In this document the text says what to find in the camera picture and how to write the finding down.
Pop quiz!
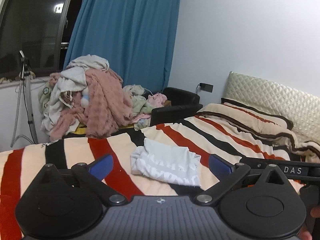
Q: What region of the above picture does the black armchair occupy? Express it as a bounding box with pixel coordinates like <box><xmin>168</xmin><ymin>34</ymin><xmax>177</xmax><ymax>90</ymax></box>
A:
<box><xmin>150</xmin><ymin>87</ymin><xmax>203</xmax><ymax>126</ymax></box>

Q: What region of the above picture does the black wall socket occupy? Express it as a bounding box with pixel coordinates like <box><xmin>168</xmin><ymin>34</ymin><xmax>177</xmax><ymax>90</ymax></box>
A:
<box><xmin>199</xmin><ymin>83</ymin><xmax>214</xmax><ymax>93</ymax></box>

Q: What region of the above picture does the white t-shirt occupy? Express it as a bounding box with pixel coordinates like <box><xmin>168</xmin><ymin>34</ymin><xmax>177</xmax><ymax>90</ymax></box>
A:
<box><xmin>131</xmin><ymin>138</ymin><xmax>201</xmax><ymax>187</ymax></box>

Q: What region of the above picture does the striped fleece blanket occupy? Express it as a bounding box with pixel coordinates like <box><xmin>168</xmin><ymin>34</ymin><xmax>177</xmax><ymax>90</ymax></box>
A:
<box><xmin>1</xmin><ymin>99</ymin><xmax>319</xmax><ymax>239</ymax></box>

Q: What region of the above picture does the quilted cream headboard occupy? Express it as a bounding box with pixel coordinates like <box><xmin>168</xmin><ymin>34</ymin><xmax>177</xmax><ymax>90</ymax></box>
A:
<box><xmin>223</xmin><ymin>72</ymin><xmax>319</xmax><ymax>142</ymax></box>

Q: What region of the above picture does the grey white hoodie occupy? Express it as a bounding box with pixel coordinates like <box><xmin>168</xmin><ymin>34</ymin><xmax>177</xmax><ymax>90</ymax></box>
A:
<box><xmin>38</xmin><ymin>54</ymin><xmax>110</xmax><ymax>135</ymax></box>

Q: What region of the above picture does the small pink garment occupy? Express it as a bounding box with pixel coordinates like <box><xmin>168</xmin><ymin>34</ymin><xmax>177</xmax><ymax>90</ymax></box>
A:
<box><xmin>147</xmin><ymin>93</ymin><xmax>167</xmax><ymax>108</ymax></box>

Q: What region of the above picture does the dark window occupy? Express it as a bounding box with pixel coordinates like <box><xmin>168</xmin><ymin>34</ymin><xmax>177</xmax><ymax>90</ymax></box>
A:
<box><xmin>1</xmin><ymin>0</ymin><xmax>82</xmax><ymax>79</ymax></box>

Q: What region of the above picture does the pink fluffy blanket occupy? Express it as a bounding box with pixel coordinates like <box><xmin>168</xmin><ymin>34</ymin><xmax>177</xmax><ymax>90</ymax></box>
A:
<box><xmin>50</xmin><ymin>68</ymin><xmax>133</xmax><ymax>141</ymax></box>

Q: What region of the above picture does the person right hand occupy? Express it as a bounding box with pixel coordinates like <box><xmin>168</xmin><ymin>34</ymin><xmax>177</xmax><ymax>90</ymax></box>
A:
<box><xmin>298</xmin><ymin>206</ymin><xmax>319</xmax><ymax>240</ymax></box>

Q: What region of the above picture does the camera tripod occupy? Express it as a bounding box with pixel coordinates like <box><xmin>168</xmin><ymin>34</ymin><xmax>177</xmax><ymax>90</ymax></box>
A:
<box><xmin>10</xmin><ymin>50</ymin><xmax>39</xmax><ymax>148</ymax></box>

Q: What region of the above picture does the light green garment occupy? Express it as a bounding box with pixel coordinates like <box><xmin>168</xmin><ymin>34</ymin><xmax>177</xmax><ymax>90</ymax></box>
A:
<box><xmin>123</xmin><ymin>85</ymin><xmax>155</xmax><ymax>116</ymax></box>

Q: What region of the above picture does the right blue curtain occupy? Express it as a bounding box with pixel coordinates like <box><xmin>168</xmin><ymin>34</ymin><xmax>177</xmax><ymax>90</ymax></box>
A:
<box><xmin>65</xmin><ymin>0</ymin><xmax>180</xmax><ymax>92</ymax></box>

